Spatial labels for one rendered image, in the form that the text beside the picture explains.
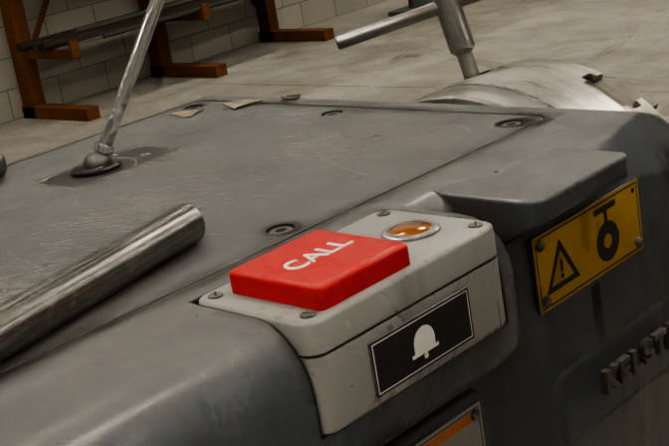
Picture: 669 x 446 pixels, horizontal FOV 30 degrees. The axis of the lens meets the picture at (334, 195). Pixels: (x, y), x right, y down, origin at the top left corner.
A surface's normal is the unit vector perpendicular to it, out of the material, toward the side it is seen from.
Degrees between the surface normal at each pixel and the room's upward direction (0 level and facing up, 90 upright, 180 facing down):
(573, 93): 24
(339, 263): 0
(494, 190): 0
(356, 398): 90
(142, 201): 0
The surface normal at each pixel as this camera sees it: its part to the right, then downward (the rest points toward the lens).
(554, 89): 0.09, -0.87
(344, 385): 0.72, 0.08
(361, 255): -0.16, -0.95
